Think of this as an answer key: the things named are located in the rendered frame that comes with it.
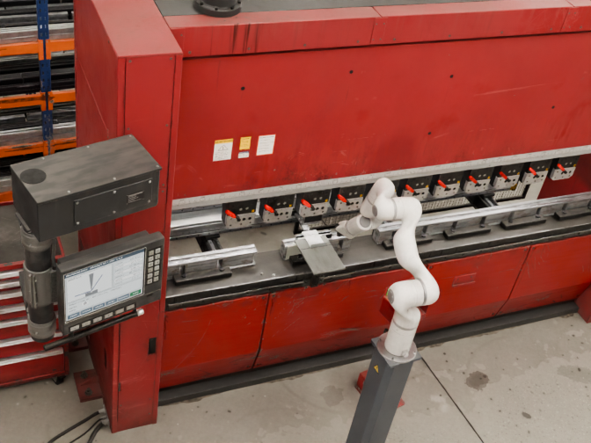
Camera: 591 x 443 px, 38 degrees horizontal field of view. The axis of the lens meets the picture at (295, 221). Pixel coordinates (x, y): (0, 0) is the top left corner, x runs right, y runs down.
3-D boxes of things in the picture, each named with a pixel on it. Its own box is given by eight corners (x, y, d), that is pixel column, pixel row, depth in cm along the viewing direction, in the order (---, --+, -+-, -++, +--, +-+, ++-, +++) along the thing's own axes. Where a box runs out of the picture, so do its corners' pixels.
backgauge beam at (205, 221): (158, 243, 448) (159, 228, 441) (151, 227, 457) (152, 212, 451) (515, 190, 535) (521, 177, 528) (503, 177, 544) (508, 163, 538)
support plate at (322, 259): (313, 274, 431) (313, 273, 430) (294, 241, 449) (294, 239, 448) (345, 269, 438) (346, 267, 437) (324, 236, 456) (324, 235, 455)
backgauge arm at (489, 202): (492, 230, 523) (499, 213, 514) (441, 169, 566) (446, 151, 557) (502, 228, 526) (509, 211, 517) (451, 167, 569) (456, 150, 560)
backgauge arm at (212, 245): (213, 278, 455) (215, 258, 446) (179, 203, 498) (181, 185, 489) (227, 275, 458) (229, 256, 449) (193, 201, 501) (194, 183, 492)
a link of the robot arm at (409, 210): (401, 309, 379) (434, 305, 384) (412, 305, 368) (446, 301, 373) (380, 202, 389) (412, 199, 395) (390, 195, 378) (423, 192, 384)
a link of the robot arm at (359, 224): (361, 216, 434) (345, 220, 431) (371, 211, 422) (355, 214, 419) (365, 232, 433) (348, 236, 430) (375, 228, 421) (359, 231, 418)
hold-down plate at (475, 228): (447, 240, 487) (448, 236, 485) (441, 234, 491) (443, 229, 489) (490, 232, 499) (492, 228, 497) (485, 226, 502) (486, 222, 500)
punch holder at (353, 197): (334, 213, 442) (340, 187, 432) (328, 202, 448) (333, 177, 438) (360, 209, 448) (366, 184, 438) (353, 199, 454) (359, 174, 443)
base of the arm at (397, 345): (424, 358, 397) (434, 330, 386) (390, 367, 389) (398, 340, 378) (403, 329, 410) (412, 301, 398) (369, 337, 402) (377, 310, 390)
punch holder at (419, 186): (401, 203, 458) (408, 178, 447) (394, 193, 463) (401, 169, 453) (425, 199, 463) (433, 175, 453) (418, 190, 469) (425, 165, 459)
